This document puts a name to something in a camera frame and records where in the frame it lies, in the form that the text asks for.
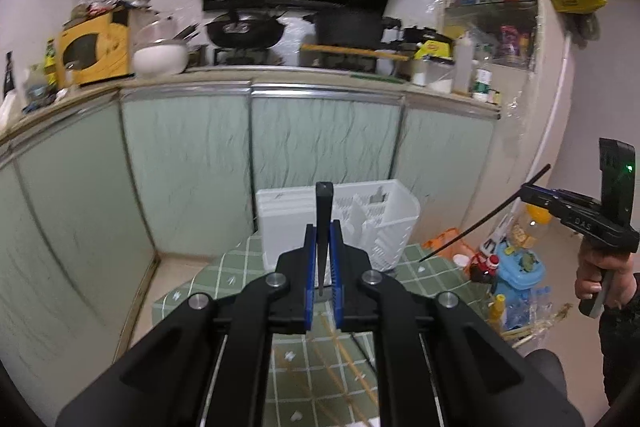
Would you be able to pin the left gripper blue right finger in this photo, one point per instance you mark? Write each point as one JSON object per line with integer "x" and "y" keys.
{"x": 335, "y": 248}

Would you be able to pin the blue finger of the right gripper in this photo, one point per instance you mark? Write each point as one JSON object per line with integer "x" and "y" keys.
{"x": 538, "y": 196}

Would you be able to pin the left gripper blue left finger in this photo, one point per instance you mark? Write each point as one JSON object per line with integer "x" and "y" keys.
{"x": 310, "y": 250}

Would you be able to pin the wooden chopstick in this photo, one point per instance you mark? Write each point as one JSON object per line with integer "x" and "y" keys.
{"x": 352, "y": 366}
{"x": 295, "y": 402}
{"x": 341, "y": 384}

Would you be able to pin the person's right hand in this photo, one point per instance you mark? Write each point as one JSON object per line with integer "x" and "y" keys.
{"x": 596, "y": 262}

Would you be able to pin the yellow lid jar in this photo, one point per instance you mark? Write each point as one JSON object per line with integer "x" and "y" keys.
{"x": 528, "y": 227}

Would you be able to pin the white grey utensil holder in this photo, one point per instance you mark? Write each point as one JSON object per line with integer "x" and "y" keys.
{"x": 376, "y": 216}

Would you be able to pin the blue plastic container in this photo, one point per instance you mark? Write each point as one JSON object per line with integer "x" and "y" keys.
{"x": 519, "y": 270}

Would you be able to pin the red cap bottle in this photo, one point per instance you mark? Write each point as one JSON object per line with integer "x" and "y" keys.
{"x": 483, "y": 268}

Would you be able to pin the orange bag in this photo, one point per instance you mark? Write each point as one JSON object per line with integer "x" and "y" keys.
{"x": 438, "y": 243}

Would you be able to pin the green label bottle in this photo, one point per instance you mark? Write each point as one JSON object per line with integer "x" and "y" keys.
{"x": 481, "y": 85}

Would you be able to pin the yellow cooking oil bottle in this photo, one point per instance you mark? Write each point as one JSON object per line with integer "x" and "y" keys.
{"x": 496, "y": 317}

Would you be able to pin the clear salt container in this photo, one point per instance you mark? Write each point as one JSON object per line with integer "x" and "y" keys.
{"x": 439, "y": 74}

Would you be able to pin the white squeeze bottle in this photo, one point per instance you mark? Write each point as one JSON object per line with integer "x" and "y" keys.
{"x": 464, "y": 49}

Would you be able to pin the wooden cutting board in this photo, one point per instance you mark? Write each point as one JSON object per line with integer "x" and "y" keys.
{"x": 340, "y": 50}

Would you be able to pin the black frying pan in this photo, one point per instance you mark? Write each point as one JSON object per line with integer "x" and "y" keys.
{"x": 245, "y": 30}

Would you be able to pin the black cooking pot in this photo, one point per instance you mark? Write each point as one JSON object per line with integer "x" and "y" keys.
{"x": 351, "y": 29}

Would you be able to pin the white bowl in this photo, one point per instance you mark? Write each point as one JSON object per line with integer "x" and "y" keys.
{"x": 161, "y": 59}

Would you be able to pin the yellow microwave oven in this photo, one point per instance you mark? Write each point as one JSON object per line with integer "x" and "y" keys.
{"x": 98, "y": 49}

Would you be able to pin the green glass bottle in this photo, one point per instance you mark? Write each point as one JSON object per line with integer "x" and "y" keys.
{"x": 49, "y": 65}

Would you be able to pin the dark soy sauce bottle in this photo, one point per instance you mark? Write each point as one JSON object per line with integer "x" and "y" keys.
{"x": 8, "y": 82}

